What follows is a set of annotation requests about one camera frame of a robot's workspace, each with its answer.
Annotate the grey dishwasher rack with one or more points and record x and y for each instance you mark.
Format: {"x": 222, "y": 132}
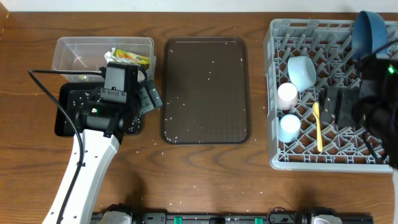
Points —
{"x": 328, "y": 44}

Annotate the white tissue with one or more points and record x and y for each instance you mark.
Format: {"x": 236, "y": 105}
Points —
{"x": 110, "y": 58}

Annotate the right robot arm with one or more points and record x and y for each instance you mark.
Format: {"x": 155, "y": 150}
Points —
{"x": 372, "y": 106}

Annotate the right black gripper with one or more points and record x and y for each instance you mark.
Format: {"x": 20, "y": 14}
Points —
{"x": 346, "y": 100}

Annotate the light blue rice bowl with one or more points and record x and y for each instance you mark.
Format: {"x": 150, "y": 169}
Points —
{"x": 301, "y": 72}

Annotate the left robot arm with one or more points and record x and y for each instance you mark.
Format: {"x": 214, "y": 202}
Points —
{"x": 100, "y": 124}

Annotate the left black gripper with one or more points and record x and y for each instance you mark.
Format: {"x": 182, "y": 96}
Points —
{"x": 149, "y": 102}

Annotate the yellow green snack wrapper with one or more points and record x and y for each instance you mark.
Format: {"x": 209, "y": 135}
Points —
{"x": 129, "y": 57}

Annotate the light blue cup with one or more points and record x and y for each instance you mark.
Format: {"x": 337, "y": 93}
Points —
{"x": 289, "y": 128}

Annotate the dark blue plate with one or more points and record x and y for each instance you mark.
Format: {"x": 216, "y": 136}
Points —
{"x": 369, "y": 34}

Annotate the black rectangular tray bin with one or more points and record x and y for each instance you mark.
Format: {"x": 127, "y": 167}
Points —
{"x": 62, "y": 126}

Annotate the yellow plastic spoon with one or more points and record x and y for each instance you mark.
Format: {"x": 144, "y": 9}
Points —
{"x": 316, "y": 113}

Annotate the clear plastic waste bin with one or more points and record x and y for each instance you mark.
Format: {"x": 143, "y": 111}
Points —
{"x": 87, "y": 54}

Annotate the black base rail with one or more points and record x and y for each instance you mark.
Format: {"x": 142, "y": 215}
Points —
{"x": 122, "y": 214}

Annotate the brown serving tray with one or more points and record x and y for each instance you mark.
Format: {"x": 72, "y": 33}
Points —
{"x": 206, "y": 91}

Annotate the pink cup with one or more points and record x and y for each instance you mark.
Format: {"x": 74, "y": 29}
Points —
{"x": 287, "y": 96}

